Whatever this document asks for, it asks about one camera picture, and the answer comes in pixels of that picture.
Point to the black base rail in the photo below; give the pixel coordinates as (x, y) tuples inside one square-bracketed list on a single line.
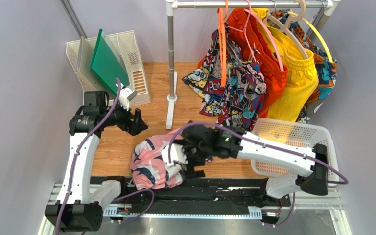
[(205, 196)]

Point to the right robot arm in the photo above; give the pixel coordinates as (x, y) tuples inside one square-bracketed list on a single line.
[(308, 166)]

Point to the yellow shorts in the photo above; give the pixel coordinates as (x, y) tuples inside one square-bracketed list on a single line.
[(275, 85)]

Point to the green plastic board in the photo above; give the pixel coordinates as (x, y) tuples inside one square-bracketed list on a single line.
[(105, 64)]

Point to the pink shark print shorts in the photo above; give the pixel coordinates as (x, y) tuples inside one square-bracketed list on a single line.
[(148, 167)]

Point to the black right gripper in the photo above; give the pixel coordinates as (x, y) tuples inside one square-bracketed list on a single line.
[(192, 156)]

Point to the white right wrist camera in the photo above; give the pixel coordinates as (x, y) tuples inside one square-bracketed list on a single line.
[(174, 157)]

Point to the white plastic file rack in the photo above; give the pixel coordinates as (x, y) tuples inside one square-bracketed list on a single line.
[(127, 51)]

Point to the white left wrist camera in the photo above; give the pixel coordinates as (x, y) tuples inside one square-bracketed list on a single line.
[(127, 94)]

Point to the yellow plastic hanger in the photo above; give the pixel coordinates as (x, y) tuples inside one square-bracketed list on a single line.
[(301, 35)]

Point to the pink plastic hanger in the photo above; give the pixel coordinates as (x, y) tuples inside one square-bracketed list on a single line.
[(249, 31)]

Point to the blue orange patterned shorts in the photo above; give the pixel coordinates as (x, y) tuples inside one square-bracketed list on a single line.
[(325, 78)]

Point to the orange plastic hanger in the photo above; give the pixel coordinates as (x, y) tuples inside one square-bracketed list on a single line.
[(222, 14)]

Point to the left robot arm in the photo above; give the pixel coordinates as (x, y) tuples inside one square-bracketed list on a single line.
[(76, 209)]

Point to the grey plastic board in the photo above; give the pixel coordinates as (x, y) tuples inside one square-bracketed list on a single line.
[(86, 76)]

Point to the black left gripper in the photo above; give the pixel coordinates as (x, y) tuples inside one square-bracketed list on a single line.
[(135, 127)]

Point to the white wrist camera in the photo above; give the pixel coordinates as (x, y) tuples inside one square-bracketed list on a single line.
[(127, 94), (174, 157)]

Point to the comic print shorts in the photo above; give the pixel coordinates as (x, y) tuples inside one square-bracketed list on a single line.
[(238, 102)]

